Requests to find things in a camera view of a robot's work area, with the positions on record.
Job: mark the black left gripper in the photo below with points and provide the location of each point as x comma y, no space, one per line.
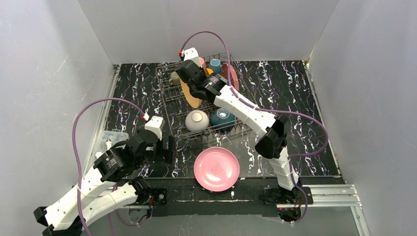
164,153

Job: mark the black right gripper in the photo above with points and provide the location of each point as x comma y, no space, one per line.
184,73

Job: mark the pink ceramic mug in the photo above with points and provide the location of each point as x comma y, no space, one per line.
203,63

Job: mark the beige ceramic mug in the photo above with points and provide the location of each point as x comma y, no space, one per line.
174,79

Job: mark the blue ceramic mug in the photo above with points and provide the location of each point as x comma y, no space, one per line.
215,65

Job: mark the beige round plate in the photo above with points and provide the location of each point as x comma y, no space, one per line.
192,101

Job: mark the metal wire dish rack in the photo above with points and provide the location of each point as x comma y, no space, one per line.
177,108

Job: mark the white ceramic bowl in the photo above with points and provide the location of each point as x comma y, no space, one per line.
196,120

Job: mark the pink polka dot plate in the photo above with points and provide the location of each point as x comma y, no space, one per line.
233,74

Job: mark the brown beige bowl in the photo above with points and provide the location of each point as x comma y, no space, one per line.
222,120

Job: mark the yellow plate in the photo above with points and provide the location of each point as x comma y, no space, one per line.
208,71

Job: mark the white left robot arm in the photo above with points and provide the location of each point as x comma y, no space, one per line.
102,189

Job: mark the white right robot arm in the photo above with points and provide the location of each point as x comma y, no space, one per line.
272,143

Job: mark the clear plastic storage box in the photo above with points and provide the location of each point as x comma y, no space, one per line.
105,140

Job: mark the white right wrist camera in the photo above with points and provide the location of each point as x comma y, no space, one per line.
190,54

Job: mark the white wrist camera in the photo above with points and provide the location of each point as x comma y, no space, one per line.
190,54
154,124

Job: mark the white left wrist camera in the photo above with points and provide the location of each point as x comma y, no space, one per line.
154,124

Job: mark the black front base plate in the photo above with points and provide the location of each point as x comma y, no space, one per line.
253,195

